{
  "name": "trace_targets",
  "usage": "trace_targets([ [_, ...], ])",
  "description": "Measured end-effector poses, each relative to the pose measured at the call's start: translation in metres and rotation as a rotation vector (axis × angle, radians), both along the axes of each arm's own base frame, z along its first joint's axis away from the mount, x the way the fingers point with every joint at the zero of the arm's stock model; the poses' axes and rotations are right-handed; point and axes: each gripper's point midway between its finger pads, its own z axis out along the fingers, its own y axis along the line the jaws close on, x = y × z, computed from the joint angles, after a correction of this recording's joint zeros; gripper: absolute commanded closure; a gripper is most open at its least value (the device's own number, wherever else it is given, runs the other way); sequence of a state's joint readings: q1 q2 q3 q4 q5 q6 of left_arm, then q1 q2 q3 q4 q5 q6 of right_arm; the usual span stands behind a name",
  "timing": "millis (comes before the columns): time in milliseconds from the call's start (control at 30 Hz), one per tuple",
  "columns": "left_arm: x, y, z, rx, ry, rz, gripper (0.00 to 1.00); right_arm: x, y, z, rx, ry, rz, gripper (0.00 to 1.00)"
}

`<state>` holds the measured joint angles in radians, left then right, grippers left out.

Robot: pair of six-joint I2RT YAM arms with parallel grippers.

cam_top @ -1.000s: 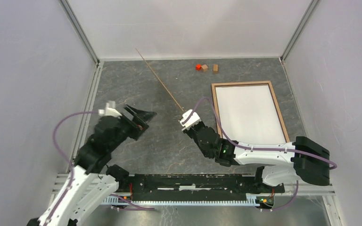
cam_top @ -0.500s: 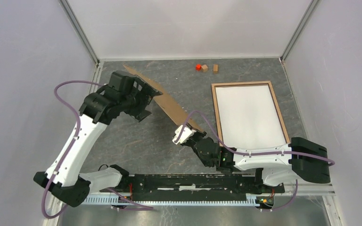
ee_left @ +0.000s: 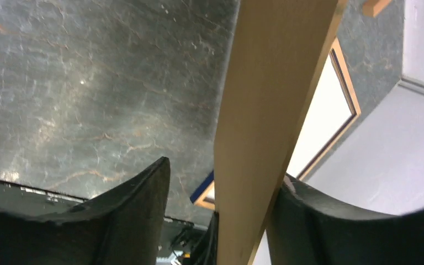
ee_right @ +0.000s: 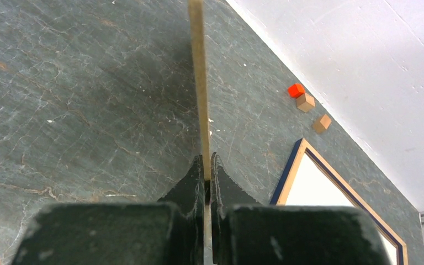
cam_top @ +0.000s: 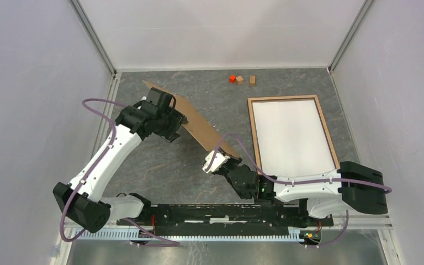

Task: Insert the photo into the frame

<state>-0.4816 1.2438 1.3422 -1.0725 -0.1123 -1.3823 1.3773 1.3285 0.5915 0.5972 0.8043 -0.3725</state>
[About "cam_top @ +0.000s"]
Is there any brown cardboard backing board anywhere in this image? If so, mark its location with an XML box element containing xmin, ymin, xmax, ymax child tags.
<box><xmin>143</xmin><ymin>80</ymin><xmax>240</xmax><ymax>158</ymax></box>

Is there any beach landscape photo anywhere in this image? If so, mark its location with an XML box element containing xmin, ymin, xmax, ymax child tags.
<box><xmin>251</xmin><ymin>99</ymin><xmax>336</xmax><ymax>176</ymax></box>

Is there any tan wooden block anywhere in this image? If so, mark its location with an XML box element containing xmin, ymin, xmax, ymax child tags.
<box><xmin>249</xmin><ymin>75</ymin><xmax>256</xmax><ymax>87</ymax></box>

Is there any wooden picture frame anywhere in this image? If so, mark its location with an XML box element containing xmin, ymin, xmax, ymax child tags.
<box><xmin>247</xmin><ymin>95</ymin><xmax>341</xmax><ymax>176</ymax></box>

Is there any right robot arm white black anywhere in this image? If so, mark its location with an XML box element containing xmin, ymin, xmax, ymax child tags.
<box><xmin>202</xmin><ymin>157</ymin><xmax>392</xmax><ymax>225</ymax></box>

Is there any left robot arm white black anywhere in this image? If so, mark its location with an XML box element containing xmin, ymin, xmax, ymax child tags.
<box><xmin>52</xmin><ymin>87</ymin><xmax>187</xmax><ymax>233</ymax></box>

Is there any tan wooden cube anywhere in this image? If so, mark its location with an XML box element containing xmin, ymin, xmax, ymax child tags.
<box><xmin>235</xmin><ymin>76</ymin><xmax>244</xmax><ymax>85</ymax></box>

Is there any white cable duct strip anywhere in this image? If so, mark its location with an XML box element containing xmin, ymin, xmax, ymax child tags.
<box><xmin>79</xmin><ymin>227</ymin><xmax>318</xmax><ymax>243</ymax></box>

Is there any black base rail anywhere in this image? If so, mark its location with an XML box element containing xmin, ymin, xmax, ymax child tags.
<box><xmin>133</xmin><ymin>204</ymin><xmax>334</xmax><ymax>236</ymax></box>

